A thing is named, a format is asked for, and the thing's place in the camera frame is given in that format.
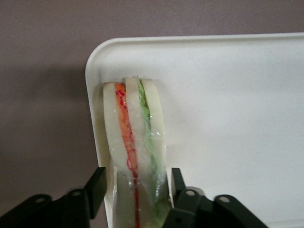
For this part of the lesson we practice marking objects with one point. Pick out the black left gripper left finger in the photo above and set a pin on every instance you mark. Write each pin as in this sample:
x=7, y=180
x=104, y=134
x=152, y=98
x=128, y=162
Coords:
x=92, y=190

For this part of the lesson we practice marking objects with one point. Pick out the plastic sandwich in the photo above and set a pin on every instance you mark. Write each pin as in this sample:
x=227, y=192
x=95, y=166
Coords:
x=133, y=133

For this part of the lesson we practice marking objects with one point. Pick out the cream plastic tray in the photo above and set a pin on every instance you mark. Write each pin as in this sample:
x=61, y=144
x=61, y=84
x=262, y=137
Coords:
x=225, y=118

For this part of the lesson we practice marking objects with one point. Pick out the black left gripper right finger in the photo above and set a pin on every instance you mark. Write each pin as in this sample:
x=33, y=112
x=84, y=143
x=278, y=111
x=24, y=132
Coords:
x=190, y=202

